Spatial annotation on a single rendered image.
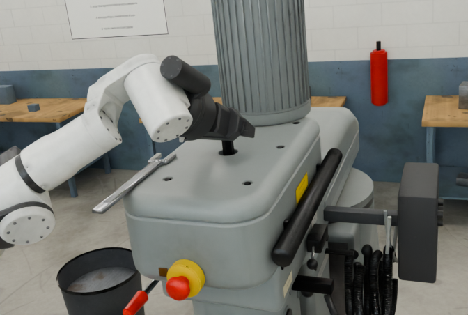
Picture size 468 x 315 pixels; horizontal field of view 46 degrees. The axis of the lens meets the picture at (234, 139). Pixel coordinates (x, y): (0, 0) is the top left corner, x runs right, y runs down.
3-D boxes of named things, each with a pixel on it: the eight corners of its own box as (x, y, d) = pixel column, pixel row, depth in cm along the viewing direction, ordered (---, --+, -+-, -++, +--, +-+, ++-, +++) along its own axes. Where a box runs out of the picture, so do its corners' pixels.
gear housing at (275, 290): (283, 316, 98) (278, 267, 94) (161, 299, 106) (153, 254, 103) (322, 227, 127) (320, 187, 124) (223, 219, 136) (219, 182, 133)
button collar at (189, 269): (202, 300, 88) (198, 267, 86) (168, 295, 90) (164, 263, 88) (207, 293, 89) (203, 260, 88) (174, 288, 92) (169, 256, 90)
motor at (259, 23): (299, 127, 114) (287, -34, 104) (209, 126, 122) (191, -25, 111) (319, 101, 132) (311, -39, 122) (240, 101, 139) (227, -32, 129)
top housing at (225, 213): (267, 300, 86) (258, 207, 81) (122, 281, 95) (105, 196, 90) (326, 180, 127) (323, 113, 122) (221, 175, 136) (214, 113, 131)
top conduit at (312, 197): (292, 269, 86) (291, 249, 85) (267, 266, 87) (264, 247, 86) (342, 162, 125) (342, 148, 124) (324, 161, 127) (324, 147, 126)
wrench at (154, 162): (108, 214, 84) (107, 210, 83) (86, 213, 85) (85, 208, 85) (176, 157, 105) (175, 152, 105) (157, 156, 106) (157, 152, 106)
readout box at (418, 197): (441, 286, 121) (443, 198, 114) (398, 281, 124) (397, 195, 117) (442, 240, 138) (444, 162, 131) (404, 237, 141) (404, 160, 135)
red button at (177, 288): (188, 305, 85) (184, 283, 84) (165, 302, 87) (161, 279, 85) (196, 293, 88) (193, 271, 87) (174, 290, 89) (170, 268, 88)
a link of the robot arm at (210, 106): (177, 150, 100) (142, 138, 89) (184, 99, 102) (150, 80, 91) (242, 154, 95) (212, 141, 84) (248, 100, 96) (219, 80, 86)
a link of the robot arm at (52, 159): (72, 95, 81) (-36, 164, 82) (88, 141, 75) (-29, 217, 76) (111, 132, 90) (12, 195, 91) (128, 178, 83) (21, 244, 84)
